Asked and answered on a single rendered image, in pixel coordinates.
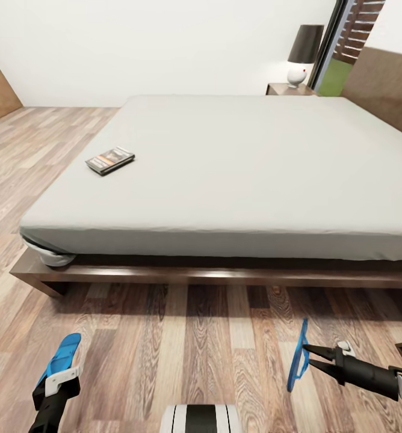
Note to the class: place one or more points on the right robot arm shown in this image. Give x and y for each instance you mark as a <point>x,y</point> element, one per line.
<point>387,382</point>

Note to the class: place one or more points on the hardback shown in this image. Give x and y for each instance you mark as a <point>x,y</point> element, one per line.
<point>110,160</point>

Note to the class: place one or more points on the table lamp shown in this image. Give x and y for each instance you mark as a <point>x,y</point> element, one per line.
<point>304,51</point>

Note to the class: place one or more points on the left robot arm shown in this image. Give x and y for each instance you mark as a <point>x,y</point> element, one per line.
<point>50,397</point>

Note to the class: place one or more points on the sandal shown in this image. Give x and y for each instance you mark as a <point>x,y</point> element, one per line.
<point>295,363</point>
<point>64,355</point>

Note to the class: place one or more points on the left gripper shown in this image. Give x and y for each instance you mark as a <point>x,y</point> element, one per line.
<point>67,391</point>

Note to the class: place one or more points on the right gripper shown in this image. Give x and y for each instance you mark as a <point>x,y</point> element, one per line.
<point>347,369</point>

